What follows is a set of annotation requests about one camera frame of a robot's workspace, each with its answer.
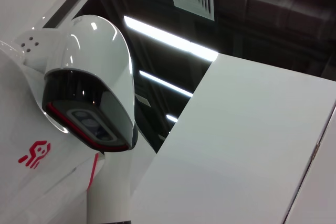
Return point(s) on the ceiling strip light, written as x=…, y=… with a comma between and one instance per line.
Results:
x=172, y=118
x=168, y=36
x=165, y=82

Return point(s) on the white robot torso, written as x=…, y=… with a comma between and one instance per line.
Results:
x=39, y=182

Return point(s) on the white robot head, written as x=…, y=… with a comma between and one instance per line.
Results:
x=99, y=58

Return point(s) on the white partition panel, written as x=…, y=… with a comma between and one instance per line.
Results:
x=236, y=129

